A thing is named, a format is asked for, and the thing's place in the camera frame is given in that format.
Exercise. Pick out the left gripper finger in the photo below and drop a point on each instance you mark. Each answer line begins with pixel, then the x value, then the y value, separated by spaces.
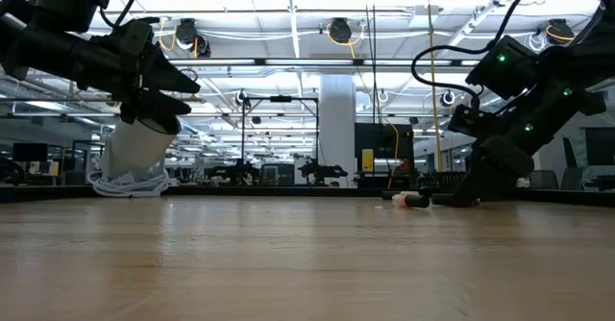
pixel 168 78
pixel 158 105

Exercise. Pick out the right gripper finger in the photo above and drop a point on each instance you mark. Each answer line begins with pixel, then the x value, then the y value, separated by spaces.
pixel 495 177

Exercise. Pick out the black background robot arm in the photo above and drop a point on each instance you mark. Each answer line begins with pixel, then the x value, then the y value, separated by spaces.
pixel 319 169

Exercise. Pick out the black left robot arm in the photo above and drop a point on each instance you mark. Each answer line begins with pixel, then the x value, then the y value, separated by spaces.
pixel 57 56

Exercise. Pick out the grey office chair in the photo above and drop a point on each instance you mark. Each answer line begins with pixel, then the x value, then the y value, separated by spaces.
pixel 545 180
pixel 572 179

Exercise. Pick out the large black screen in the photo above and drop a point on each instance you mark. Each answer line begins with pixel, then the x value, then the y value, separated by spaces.
pixel 598 145

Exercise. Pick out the black background cabinet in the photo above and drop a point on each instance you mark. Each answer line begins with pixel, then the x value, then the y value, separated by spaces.
pixel 384 138

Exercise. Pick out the desktop computer monitor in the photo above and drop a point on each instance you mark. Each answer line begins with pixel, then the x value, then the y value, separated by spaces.
pixel 31 152

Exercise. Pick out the yellow rectangular box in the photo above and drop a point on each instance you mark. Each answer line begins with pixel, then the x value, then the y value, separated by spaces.
pixel 367 160

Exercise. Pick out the dark grey equipment box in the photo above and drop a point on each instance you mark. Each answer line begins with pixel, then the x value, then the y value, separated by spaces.
pixel 277 174

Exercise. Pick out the white building pillar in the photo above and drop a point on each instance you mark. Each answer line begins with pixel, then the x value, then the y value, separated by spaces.
pixel 337 129

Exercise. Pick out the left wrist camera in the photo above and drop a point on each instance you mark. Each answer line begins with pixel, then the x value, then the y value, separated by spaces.
pixel 132 32

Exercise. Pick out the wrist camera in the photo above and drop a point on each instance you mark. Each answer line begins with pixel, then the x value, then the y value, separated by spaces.
pixel 132 32
pixel 463 119

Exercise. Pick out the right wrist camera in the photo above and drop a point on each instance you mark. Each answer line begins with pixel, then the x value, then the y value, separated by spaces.
pixel 463 119

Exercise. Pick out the black background gantry frame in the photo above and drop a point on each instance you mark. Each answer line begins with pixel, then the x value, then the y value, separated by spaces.
pixel 281 98

